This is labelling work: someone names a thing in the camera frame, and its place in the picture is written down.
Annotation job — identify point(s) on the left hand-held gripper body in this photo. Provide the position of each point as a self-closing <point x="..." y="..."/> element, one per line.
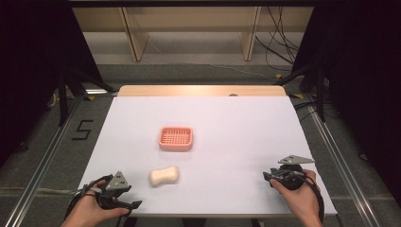
<point x="117" y="184"/>

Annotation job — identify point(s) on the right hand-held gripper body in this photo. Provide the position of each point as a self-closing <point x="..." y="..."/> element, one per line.
<point x="290" y="176"/>

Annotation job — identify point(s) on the person's right hand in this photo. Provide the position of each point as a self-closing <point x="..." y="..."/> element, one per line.
<point x="299" y="198"/>

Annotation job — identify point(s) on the person's left hand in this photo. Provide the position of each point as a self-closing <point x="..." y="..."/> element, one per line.
<point x="91" y="209"/>

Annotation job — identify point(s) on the cream soap bar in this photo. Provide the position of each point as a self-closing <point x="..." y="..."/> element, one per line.
<point x="164" y="176"/>

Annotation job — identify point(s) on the white table cover sheet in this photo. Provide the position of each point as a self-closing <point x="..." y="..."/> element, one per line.
<point x="220" y="142"/>

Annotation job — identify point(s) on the pink soap dish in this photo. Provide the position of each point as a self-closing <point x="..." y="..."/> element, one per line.
<point x="176" y="138"/>

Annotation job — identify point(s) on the yellow tape piece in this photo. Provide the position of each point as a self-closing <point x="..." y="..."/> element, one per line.
<point x="278" y="76"/>
<point x="296" y="96"/>
<point x="90" y="98"/>

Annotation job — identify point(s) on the black tripod stand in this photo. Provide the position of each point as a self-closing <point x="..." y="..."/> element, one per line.
<point x="63" y="94"/>
<point x="320" y="91"/>

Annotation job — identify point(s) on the black curtain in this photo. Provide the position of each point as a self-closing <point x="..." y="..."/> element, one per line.
<point x="365" y="78"/>
<point x="34" y="69"/>

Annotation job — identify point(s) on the light wooden shelf unit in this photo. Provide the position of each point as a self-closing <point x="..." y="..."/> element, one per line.
<point x="195" y="19"/>

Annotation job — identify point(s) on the metal floor rail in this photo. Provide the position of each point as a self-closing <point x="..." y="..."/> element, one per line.
<point x="44" y="164"/>
<point x="343" y="157"/>

